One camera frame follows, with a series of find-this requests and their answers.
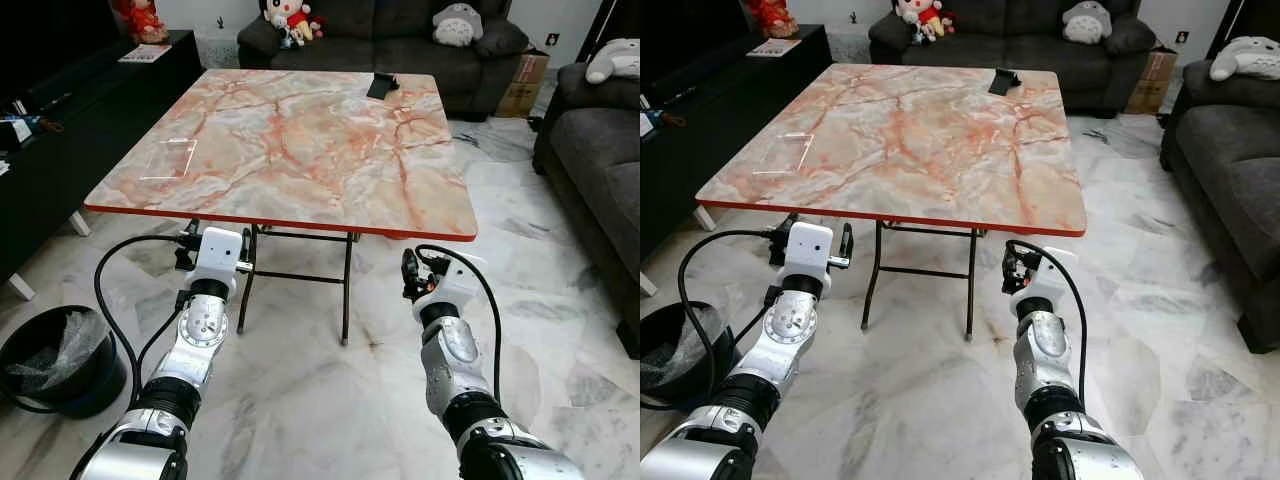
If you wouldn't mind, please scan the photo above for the crumpled plastic trash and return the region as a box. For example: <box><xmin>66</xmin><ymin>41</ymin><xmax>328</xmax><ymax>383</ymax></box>
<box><xmin>640</xmin><ymin>306</ymin><xmax>723</xmax><ymax>393</ymax></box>
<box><xmin>4</xmin><ymin>310</ymin><xmax>109</xmax><ymax>397</ymax></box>

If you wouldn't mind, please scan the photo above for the marble top folding table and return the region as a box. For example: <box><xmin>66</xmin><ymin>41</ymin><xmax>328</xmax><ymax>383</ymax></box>
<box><xmin>695</xmin><ymin>63</ymin><xmax>1088</xmax><ymax>343</ymax></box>
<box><xmin>84</xmin><ymin>68</ymin><xmax>479</xmax><ymax>346</ymax></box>

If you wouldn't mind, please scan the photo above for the clear plastic wrapper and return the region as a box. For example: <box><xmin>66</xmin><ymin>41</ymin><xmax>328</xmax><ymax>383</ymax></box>
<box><xmin>138</xmin><ymin>137</ymin><xmax>199</xmax><ymax>181</ymax></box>
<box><xmin>752</xmin><ymin>131</ymin><xmax>815</xmax><ymax>176</ymax></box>

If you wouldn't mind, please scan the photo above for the black low console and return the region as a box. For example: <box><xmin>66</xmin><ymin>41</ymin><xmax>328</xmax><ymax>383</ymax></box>
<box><xmin>0</xmin><ymin>30</ymin><xmax>206</xmax><ymax>301</ymax></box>
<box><xmin>640</xmin><ymin>24</ymin><xmax>833</xmax><ymax>297</ymax></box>

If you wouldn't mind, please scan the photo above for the white plastic container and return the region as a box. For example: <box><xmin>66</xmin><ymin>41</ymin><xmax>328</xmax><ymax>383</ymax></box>
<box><xmin>195</xmin><ymin>28</ymin><xmax>241</xmax><ymax>69</ymax></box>
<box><xmin>828</xmin><ymin>22</ymin><xmax>873</xmax><ymax>63</ymax></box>

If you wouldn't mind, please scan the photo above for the dark grey armchair sofa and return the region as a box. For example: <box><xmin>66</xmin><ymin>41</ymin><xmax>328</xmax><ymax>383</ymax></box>
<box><xmin>1160</xmin><ymin>58</ymin><xmax>1280</xmax><ymax>354</ymax></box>
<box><xmin>533</xmin><ymin>62</ymin><xmax>641</xmax><ymax>359</ymax></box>

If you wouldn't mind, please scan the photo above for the black plastic bucket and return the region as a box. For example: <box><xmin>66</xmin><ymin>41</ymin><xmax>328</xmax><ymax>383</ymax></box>
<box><xmin>640</xmin><ymin>300</ymin><xmax>726</xmax><ymax>413</ymax></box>
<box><xmin>0</xmin><ymin>305</ymin><xmax>128</xmax><ymax>418</ymax></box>

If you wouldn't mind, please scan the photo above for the brown cardboard box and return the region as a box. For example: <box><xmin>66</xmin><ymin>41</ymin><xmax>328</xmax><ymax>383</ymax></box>
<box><xmin>1126</xmin><ymin>50</ymin><xmax>1179</xmax><ymax>115</ymax></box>
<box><xmin>497</xmin><ymin>52</ymin><xmax>550</xmax><ymax>119</ymax></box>

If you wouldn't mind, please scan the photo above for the cartoon boy plush doll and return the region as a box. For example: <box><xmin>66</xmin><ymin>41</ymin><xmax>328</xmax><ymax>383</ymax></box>
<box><xmin>893</xmin><ymin>0</ymin><xmax>956</xmax><ymax>44</ymax></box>
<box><xmin>262</xmin><ymin>0</ymin><xmax>324</xmax><ymax>48</ymax></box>

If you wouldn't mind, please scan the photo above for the red figurine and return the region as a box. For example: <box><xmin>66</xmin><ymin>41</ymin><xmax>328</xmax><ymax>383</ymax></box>
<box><xmin>742</xmin><ymin>0</ymin><xmax>801</xmax><ymax>39</ymax></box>
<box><xmin>110</xmin><ymin>0</ymin><xmax>171</xmax><ymax>44</ymax></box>

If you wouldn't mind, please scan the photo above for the dark grey cushion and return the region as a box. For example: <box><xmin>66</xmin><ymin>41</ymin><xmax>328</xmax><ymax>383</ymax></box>
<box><xmin>475</xmin><ymin>18</ymin><xmax>531</xmax><ymax>58</ymax></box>
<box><xmin>1105</xmin><ymin>15</ymin><xmax>1159</xmax><ymax>56</ymax></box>

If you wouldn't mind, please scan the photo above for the small grey Totoro plush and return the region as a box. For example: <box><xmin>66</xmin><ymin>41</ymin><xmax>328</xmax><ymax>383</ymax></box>
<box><xmin>1062</xmin><ymin>0</ymin><xmax>1113</xmax><ymax>45</ymax></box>
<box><xmin>432</xmin><ymin>3</ymin><xmax>485</xmax><ymax>48</ymax></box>

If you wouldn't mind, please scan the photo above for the black television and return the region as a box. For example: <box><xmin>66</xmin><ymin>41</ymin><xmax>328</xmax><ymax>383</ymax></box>
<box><xmin>640</xmin><ymin>0</ymin><xmax>749</xmax><ymax>101</ymax></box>
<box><xmin>0</xmin><ymin>0</ymin><xmax>121</xmax><ymax>101</ymax></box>

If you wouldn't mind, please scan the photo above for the large grey Totoro plush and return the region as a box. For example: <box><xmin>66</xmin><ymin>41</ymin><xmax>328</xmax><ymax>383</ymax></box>
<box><xmin>1208</xmin><ymin>35</ymin><xmax>1280</xmax><ymax>82</ymax></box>
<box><xmin>585</xmin><ymin>38</ymin><xmax>641</xmax><ymax>84</ymax></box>

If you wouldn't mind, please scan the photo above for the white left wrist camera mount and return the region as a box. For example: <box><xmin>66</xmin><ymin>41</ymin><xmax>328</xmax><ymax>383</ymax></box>
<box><xmin>192</xmin><ymin>227</ymin><xmax>246</xmax><ymax>301</ymax></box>
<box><xmin>783</xmin><ymin>222</ymin><xmax>835</xmax><ymax>297</ymax></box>

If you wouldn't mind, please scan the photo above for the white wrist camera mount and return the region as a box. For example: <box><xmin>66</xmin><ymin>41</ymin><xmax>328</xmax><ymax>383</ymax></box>
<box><xmin>192</xmin><ymin>227</ymin><xmax>246</xmax><ymax>301</ymax></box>
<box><xmin>1010</xmin><ymin>246</ymin><xmax>1081</xmax><ymax>307</ymax></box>
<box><xmin>415</xmin><ymin>252</ymin><xmax>489</xmax><ymax>313</ymax></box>
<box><xmin>783</xmin><ymin>222</ymin><xmax>835</xmax><ymax>297</ymax></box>

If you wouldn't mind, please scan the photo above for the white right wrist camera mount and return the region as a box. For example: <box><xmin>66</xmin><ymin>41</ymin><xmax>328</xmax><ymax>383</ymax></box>
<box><xmin>1010</xmin><ymin>246</ymin><xmax>1081</xmax><ymax>307</ymax></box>
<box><xmin>415</xmin><ymin>252</ymin><xmax>489</xmax><ymax>313</ymax></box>

